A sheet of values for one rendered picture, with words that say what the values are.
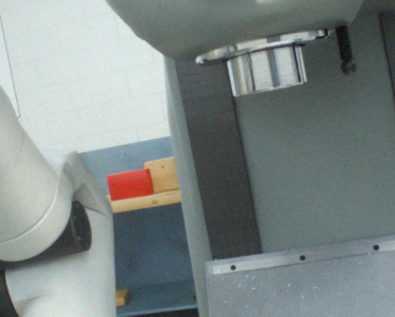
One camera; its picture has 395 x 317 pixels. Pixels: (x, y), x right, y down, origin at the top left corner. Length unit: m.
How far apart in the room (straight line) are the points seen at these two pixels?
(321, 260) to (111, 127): 4.18
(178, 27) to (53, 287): 0.20
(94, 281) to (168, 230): 4.41
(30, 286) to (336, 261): 0.43
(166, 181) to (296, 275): 3.54
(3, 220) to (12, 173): 0.03
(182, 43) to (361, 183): 0.46
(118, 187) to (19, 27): 1.51
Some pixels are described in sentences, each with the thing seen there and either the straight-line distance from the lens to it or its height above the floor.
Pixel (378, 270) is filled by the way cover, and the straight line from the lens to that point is 0.82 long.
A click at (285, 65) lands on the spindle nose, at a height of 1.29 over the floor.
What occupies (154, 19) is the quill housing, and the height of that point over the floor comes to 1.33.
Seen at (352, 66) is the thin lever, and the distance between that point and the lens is 0.45.
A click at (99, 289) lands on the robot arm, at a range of 0.50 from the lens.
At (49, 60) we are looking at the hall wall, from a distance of 5.12.
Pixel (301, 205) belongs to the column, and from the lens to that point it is 0.83.
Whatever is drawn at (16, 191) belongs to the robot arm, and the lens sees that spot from 0.41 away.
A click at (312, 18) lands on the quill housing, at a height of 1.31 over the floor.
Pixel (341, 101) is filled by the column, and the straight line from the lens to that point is 0.82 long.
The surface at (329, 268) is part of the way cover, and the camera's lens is 0.83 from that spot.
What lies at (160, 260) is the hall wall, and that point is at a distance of 4.97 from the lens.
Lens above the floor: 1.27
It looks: 3 degrees down
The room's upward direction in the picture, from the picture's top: 11 degrees counter-clockwise
